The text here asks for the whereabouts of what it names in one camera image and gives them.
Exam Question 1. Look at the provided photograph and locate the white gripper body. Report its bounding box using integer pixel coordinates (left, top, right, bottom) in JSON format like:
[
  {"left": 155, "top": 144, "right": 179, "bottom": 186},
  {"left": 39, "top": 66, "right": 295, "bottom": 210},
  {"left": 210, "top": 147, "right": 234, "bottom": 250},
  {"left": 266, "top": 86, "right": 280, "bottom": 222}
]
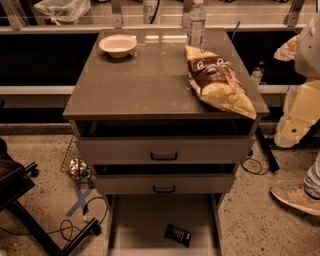
[{"left": 274, "top": 80, "right": 320, "bottom": 148}]

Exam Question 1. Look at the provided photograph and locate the black rxbar chocolate bar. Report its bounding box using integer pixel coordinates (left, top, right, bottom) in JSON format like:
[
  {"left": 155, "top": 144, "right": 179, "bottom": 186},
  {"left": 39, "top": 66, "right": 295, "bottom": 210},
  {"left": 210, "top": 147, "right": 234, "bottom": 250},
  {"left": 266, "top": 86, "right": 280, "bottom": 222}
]
[{"left": 164, "top": 224, "right": 191, "bottom": 247}]

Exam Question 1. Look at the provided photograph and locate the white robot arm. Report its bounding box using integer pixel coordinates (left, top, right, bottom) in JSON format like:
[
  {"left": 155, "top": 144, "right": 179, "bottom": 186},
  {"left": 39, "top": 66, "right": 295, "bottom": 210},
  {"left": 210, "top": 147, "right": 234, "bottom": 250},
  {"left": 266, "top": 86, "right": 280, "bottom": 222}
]
[{"left": 274, "top": 13, "right": 320, "bottom": 148}]

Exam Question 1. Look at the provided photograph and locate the grey drawer cabinet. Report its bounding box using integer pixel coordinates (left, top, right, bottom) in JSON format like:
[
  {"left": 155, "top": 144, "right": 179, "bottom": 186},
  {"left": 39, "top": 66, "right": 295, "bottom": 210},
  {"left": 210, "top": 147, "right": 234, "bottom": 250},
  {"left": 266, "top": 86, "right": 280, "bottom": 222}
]
[{"left": 62, "top": 27, "right": 270, "bottom": 256}]

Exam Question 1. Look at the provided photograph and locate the bottom open drawer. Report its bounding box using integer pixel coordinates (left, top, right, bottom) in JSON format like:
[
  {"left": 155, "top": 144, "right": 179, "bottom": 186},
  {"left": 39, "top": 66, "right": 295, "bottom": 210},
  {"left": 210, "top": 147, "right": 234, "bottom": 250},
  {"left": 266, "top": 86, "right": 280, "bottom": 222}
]
[{"left": 103, "top": 194, "right": 225, "bottom": 256}]

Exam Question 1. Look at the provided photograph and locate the middle grey drawer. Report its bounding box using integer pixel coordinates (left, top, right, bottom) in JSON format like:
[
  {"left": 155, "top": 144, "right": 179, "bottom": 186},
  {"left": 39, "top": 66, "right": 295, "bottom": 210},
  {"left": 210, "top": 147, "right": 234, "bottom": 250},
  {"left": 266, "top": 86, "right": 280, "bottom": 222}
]
[{"left": 93, "top": 164, "right": 234, "bottom": 194}]

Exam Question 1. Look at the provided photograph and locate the grey drawer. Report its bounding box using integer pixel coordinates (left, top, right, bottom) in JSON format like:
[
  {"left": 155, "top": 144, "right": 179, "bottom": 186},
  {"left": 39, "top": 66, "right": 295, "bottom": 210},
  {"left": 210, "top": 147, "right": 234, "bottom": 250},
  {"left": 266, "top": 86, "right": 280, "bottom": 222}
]
[
  {"left": 75, "top": 119, "right": 256, "bottom": 165},
  {"left": 93, "top": 164, "right": 234, "bottom": 194}
]

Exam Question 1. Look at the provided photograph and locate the top grey drawer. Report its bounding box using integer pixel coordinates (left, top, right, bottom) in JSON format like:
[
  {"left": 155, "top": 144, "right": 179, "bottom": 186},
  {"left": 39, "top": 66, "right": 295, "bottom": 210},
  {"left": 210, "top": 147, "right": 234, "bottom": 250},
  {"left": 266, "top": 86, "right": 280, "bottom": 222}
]
[{"left": 75, "top": 119, "right": 256, "bottom": 165}]

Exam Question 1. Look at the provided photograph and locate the small bottle behind cabinet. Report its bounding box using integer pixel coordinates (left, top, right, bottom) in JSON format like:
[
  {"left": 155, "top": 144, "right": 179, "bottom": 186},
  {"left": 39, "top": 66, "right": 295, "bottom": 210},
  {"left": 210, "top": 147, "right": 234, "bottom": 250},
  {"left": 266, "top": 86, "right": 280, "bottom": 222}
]
[{"left": 251, "top": 61, "right": 265, "bottom": 85}]

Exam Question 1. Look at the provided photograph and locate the beige trouser leg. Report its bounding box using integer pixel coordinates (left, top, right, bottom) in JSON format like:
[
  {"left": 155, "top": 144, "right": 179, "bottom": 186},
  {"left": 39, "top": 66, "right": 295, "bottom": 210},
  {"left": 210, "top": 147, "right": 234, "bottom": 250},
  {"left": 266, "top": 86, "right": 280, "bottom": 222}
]
[{"left": 304, "top": 159, "right": 320, "bottom": 199}]

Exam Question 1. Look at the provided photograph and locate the tan sneaker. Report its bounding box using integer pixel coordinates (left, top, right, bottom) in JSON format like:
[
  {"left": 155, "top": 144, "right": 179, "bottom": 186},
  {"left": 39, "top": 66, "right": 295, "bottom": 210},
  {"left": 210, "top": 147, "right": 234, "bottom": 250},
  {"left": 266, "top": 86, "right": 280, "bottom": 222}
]
[{"left": 270, "top": 186, "right": 320, "bottom": 216}]

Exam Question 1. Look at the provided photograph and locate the brown yellow chip bag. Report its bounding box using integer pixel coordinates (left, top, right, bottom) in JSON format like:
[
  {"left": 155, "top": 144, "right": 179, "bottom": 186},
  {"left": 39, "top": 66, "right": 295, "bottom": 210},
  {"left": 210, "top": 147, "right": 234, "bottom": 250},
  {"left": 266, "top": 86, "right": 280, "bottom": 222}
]
[{"left": 185, "top": 46, "right": 257, "bottom": 119}]

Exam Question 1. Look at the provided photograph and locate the clear water bottle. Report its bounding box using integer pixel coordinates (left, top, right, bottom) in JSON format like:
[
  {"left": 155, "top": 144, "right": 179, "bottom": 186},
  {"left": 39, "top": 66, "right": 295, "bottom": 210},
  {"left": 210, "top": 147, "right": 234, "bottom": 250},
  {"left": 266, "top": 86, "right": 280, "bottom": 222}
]
[{"left": 187, "top": 0, "right": 206, "bottom": 47}]

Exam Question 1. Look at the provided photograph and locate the white bowl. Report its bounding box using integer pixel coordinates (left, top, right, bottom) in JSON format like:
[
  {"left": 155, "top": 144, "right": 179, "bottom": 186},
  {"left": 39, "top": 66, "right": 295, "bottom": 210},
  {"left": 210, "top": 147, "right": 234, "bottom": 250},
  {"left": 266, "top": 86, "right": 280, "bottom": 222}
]
[{"left": 98, "top": 34, "right": 137, "bottom": 58}]

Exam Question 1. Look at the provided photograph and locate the clear plastic bag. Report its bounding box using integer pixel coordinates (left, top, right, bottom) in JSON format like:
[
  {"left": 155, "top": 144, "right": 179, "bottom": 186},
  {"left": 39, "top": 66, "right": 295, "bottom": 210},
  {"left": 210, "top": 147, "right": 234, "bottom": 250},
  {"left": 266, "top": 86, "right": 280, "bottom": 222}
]
[{"left": 34, "top": 0, "right": 91, "bottom": 25}]

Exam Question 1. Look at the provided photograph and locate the black chair base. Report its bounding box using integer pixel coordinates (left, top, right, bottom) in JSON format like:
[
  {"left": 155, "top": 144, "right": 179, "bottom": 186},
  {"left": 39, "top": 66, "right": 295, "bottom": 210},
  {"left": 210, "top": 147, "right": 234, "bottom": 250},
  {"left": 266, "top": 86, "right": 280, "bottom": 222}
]
[{"left": 0, "top": 138, "right": 102, "bottom": 256}]

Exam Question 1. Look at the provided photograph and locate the black cable right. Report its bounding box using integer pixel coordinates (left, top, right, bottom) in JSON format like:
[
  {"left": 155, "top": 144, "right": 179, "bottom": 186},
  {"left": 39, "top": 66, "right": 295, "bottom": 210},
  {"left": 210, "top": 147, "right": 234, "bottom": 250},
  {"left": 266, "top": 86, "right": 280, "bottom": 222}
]
[{"left": 241, "top": 149, "right": 271, "bottom": 176}]

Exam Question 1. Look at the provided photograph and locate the wire basket with snacks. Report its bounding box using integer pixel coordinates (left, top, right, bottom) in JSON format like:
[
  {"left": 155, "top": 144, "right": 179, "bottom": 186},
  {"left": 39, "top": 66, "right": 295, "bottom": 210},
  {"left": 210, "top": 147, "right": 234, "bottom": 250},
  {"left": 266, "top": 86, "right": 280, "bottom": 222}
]
[{"left": 60, "top": 137, "right": 92, "bottom": 185}]

